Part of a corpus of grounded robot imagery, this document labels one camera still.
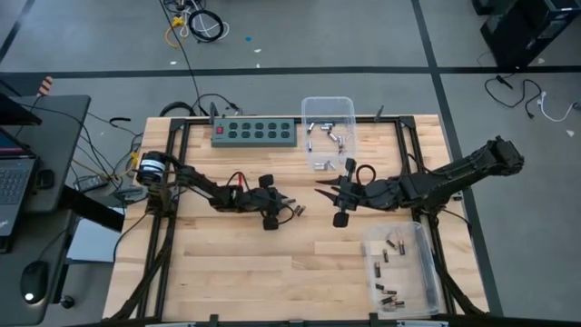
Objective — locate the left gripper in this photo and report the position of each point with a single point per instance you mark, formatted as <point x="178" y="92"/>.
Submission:
<point x="261" y="202"/>

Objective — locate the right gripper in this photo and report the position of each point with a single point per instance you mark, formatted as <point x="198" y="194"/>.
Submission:
<point x="356" y="193"/>

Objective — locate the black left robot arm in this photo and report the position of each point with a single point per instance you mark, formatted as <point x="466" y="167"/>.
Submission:
<point x="204" y="186"/>

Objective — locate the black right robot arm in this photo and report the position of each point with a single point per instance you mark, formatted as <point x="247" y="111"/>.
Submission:
<point x="454" y="179"/>

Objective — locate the grey power strip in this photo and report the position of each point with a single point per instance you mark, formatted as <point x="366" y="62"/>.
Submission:
<point x="254" y="141"/>

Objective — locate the clear plastic bin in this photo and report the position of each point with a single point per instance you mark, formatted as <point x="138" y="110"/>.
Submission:
<point x="327" y="106"/>
<point x="422" y="277"/>

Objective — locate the black table clamp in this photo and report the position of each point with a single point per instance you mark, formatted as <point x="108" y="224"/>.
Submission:
<point x="373" y="318"/>
<point x="213" y="113"/>
<point x="213" y="319"/>

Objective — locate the black power adapter brick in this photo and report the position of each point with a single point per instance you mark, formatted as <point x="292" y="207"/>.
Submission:
<point x="91" y="183"/>

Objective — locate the white box under table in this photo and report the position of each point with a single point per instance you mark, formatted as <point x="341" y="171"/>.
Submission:
<point x="91" y="245"/>

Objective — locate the black side desk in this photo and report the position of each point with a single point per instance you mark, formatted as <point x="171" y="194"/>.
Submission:
<point x="63" y="136"/>

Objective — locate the small black round foot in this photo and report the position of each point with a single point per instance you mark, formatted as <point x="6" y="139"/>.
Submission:
<point x="67" y="301"/>

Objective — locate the small black desk device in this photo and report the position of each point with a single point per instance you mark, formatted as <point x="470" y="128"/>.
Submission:
<point x="45" y="178"/>

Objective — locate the black computer tower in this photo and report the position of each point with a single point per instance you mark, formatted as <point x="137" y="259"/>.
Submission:
<point x="517" y="36"/>

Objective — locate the black computer mouse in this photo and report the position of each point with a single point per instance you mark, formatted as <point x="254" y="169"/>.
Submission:
<point x="34" y="281"/>

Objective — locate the orange black striped marker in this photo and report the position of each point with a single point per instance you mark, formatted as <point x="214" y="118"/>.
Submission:
<point x="45" y="86"/>

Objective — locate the laptop computer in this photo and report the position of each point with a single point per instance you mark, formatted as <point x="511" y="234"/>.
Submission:
<point x="13" y="181"/>

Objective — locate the black tilted screen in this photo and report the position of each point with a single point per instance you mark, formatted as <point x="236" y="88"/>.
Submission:
<point x="18" y="113"/>

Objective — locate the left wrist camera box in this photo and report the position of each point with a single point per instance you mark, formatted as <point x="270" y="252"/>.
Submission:
<point x="270" y="223"/>

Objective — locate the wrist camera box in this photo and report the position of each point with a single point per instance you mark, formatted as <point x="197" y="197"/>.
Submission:
<point x="340" y="219"/>
<point x="270" y="223"/>

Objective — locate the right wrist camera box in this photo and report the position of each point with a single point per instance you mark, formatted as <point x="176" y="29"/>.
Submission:
<point x="340" y="219"/>

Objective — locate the black table frame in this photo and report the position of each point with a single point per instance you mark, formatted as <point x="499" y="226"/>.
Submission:
<point x="195" y="120"/>

